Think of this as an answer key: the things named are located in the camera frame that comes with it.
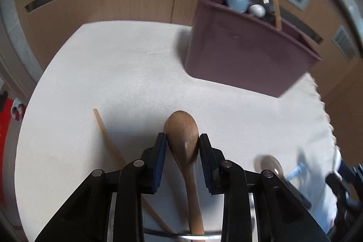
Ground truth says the brown wooden spoon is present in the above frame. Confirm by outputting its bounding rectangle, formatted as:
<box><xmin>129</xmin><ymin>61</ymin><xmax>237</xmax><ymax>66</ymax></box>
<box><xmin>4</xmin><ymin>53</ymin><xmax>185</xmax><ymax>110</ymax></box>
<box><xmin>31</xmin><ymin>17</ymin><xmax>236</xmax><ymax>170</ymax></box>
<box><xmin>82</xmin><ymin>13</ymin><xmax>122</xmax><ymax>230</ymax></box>
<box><xmin>164</xmin><ymin>110</ymin><xmax>204</xmax><ymax>235</ymax></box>

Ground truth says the wooden chopstick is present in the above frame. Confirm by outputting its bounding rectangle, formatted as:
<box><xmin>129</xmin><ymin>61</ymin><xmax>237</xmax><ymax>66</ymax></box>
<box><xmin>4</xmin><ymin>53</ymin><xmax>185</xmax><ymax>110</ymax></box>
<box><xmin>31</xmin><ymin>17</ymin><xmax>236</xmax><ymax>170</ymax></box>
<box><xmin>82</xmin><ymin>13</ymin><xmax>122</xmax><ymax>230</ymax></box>
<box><xmin>272</xmin><ymin>0</ymin><xmax>282</xmax><ymax>31</ymax></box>
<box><xmin>93</xmin><ymin>109</ymin><xmax>176</xmax><ymax>241</ymax></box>

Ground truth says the small steel spoon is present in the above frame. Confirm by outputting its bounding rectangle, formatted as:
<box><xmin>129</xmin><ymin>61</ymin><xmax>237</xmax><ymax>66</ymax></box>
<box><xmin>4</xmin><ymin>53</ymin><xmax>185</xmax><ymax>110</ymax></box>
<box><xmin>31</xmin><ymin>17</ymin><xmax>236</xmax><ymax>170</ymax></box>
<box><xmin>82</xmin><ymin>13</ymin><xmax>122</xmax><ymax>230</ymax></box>
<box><xmin>285</xmin><ymin>162</ymin><xmax>306</xmax><ymax>181</ymax></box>

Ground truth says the steel spoon black handle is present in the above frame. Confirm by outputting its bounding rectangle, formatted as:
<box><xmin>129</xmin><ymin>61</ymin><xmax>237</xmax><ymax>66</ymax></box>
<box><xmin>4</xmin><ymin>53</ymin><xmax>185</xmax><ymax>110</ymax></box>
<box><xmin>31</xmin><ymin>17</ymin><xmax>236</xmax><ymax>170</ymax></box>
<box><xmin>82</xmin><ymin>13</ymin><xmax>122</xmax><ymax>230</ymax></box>
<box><xmin>261</xmin><ymin>155</ymin><xmax>312</xmax><ymax>209</ymax></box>

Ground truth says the white ball utensil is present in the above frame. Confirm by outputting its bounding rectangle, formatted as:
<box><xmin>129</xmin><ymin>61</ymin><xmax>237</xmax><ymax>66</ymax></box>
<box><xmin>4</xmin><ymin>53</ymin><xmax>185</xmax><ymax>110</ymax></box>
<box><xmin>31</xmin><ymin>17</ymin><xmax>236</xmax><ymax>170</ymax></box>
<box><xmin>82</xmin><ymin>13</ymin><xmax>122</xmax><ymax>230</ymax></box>
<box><xmin>249</xmin><ymin>4</ymin><xmax>266</xmax><ymax>18</ymax></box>

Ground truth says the dark ladle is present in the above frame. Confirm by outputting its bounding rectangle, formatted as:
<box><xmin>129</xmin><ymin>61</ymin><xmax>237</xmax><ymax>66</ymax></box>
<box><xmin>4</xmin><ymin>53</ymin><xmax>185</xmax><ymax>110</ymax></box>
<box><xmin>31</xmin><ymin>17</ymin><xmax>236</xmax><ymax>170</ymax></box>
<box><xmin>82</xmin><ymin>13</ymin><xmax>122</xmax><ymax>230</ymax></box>
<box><xmin>252</xmin><ymin>0</ymin><xmax>275</xmax><ymax>25</ymax></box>

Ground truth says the white fringed tablecloth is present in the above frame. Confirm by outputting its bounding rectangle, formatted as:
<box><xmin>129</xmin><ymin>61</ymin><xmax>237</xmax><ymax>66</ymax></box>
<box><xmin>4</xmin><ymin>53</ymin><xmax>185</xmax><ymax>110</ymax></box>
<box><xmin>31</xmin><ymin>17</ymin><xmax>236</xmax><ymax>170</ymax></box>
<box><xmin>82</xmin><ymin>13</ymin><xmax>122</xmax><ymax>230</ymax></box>
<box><xmin>15</xmin><ymin>22</ymin><xmax>340</xmax><ymax>241</ymax></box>

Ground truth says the maroon plastic utensil bin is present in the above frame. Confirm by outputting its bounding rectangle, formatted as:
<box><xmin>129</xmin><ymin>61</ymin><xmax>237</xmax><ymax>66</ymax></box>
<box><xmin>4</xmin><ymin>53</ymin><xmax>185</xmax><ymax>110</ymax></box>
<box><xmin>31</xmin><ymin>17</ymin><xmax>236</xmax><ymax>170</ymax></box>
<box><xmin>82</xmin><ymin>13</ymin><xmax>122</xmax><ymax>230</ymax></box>
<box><xmin>185</xmin><ymin>0</ymin><xmax>322</xmax><ymax>98</ymax></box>

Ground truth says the small grey vent grille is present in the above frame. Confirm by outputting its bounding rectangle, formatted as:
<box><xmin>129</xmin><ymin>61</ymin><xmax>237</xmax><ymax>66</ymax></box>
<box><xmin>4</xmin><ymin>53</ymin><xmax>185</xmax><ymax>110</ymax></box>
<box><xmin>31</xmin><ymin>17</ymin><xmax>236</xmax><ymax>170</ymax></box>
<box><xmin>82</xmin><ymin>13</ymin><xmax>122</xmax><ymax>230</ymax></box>
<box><xmin>332</xmin><ymin>25</ymin><xmax>356</xmax><ymax>61</ymax></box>

